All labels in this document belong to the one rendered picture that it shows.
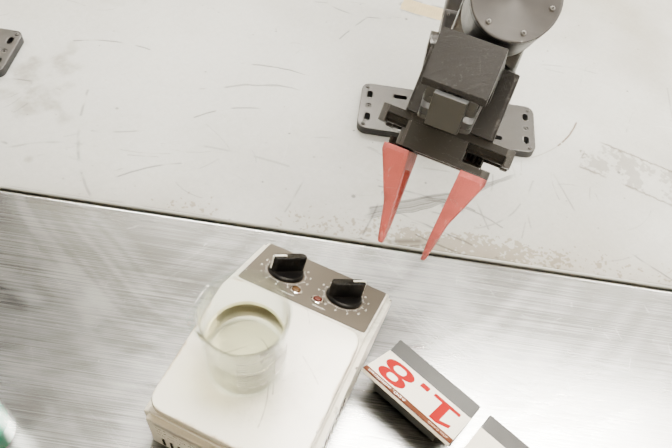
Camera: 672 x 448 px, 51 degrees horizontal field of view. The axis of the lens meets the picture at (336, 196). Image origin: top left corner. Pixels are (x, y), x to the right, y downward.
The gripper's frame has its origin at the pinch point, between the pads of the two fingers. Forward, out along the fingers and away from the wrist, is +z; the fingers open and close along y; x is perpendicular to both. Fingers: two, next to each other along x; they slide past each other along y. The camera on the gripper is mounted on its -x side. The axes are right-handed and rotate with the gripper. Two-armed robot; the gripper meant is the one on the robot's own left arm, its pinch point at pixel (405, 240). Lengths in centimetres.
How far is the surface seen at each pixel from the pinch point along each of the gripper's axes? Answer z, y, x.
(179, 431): 18.7, -9.5, -6.2
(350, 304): 7.2, -2.6, 4.3
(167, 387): 15.9, -11.4, -6.8
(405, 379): 11.5, 4.1, 5.5
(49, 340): 20.2, -25.4, 1.0
